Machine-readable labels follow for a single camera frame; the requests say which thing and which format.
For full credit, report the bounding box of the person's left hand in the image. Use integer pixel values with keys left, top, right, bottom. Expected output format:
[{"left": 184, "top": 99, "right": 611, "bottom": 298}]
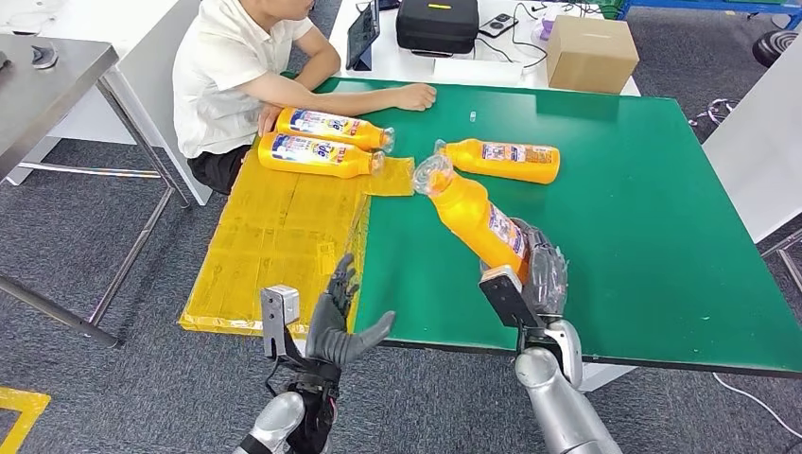
[{"left": 255, "top": 102, "right": 285, "bottom": 138}]

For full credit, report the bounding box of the person's right hand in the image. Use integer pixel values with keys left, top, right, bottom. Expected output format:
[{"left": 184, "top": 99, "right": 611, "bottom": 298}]
[{"left": 394, "top": 81, "right": 439, "bottom": 114}]

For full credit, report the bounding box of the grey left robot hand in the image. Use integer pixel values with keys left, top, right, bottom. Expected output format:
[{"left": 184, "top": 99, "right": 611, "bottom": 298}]
[{"left": 305, "top": 252, "right": 398, "bottom": 370}]

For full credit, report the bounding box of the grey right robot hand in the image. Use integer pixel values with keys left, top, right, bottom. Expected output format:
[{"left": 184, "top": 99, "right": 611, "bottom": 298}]
[{"left": 508, "top": 217, "right": 570, "bottom": 322}]

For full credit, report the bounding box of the orange detergent bottle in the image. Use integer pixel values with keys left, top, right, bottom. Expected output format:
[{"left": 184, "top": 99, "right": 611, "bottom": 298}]
[
  {"left": 275, "top": 107, "right": 396, "bottom": 155},
  {"left": 433, "top": 138, "right": 562, "bottom": 186},
  {"left": 412, "top": 153, "right": 533, "bottom": 287},
  {"left": 257, "top": 131, "right": 386, "bottom": 181}
]

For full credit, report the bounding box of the person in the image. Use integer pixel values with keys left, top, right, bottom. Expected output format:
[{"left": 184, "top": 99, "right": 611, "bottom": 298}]
[{"left": 172, "top": 0, "right": 438, "bottom": 196}]

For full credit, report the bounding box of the black carrying case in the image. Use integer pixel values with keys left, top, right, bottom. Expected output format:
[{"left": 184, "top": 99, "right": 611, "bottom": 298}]
[{"left": 394, "top": 0, "right": 480, "bottom": 57}]

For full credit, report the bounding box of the black tablet on stand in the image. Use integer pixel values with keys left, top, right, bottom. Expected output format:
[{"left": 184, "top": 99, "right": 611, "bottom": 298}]
[{"left": 344, "top": 0, "right": 381, "bottom": 72}]

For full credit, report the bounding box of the yellow taped cardboard sheet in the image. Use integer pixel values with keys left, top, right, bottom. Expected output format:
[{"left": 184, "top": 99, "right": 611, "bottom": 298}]
[{"left": 177, "top": 149, "right": 418, "bottom": 340}]

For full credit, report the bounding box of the brown cardboard box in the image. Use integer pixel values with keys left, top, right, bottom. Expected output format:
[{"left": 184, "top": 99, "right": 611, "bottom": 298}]
[{"left": 546, "top": 14, "right": 641, "bottom": 96}]

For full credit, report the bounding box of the green plastic crate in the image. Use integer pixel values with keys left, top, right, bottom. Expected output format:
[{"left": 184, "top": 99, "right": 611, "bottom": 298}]
[{"left": 583, "top": 0, "right": 628, "bottom": 20}]

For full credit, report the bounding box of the stainless steel table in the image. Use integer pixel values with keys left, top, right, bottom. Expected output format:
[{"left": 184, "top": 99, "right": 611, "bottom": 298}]
[{"left": 0, "top": 32, "right": 192, "bottom": 349}]

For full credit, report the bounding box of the small grey metal object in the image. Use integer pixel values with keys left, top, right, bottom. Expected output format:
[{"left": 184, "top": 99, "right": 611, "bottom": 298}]
[{"left": 29, "top": 44, "right": 60, "bottom": 70}]

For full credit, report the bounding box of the white board panel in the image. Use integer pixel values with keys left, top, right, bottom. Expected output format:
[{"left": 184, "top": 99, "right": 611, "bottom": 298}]
[{"left": 701, "top": 34, "right": 802, "bottom": 246}]

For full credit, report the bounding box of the blue metal shelving rack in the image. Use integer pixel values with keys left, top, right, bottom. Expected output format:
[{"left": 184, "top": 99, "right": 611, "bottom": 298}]
[{"left": 617, "top": 0, "right": 802, "bottom": 15}]

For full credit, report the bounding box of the yellow floor tape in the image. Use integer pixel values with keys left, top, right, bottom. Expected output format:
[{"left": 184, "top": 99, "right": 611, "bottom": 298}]
[{"left": 0, "top": 388, "right": 51, "bottom": 454}]

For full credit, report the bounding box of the black round stool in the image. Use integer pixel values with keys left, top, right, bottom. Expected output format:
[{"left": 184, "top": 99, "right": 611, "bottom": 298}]
[{"left": 751, "top": 29, "right": 802, "bottom": 69}]

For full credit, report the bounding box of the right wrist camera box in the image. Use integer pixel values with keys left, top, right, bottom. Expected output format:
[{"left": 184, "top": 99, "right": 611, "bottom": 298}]
[{"left": 479, "top": 265, "right": 543, "bottom": 333}]

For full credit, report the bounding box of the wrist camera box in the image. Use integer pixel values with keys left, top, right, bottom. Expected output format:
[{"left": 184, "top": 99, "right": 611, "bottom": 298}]
[
  {"left": 479, "top": 265, "right": 543, "bottom": 333},
  {"left": 260, "top": 285, "right": 303, "bottom": 361}
]

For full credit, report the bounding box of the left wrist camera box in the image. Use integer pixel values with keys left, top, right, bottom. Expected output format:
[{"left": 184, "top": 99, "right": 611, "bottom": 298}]
[{"left": 260, "top": 285, "right": 303, "bottom": 361}]

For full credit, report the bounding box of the black cable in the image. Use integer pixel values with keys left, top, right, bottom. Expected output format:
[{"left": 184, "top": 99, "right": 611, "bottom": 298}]
[{"left": 473, "top": 1, "right": 549, "bottom": 69}]

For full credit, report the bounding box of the grey metal frame leg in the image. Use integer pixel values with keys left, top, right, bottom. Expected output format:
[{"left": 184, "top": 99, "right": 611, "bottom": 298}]
[{"left": 759, "top": 228, "right": 802, "bottom": 297}]

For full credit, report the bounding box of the coiled wire bundle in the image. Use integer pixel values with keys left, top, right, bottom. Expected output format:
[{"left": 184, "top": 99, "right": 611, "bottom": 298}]
[{"left": 686, "top": 96, "right": 741, "bottom": 129}]

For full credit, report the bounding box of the white cable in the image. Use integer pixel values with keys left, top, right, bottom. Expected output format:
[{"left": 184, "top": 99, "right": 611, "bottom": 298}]
[{"left": 712, "top": 375, "right": 802, "bottom": 443}]

